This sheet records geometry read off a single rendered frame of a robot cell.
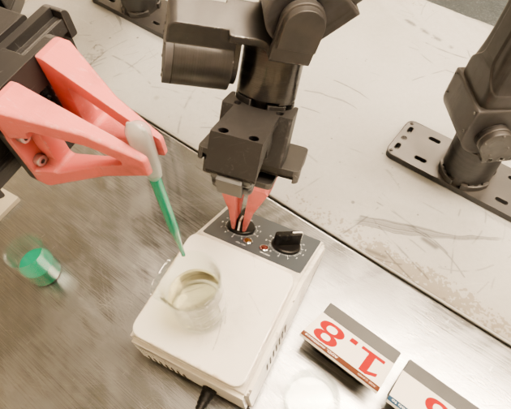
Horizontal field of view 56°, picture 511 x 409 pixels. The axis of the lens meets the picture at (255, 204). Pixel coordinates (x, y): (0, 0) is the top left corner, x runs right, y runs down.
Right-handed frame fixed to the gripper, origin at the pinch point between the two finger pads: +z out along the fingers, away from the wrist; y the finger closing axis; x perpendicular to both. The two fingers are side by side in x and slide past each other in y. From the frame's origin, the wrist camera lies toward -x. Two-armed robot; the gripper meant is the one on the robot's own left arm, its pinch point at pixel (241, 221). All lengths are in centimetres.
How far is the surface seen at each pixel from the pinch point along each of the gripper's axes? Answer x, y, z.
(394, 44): 38.5, 12.8, -15.6
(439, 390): -7.1, 24.3, 8.4
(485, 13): 206, 59, -11
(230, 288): -8.8, 1.7, 2.0
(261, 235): 0.4, 2.5, 1.4
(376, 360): -6.6, 17.7, 7.5
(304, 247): 0.5, 7.5, 1.4
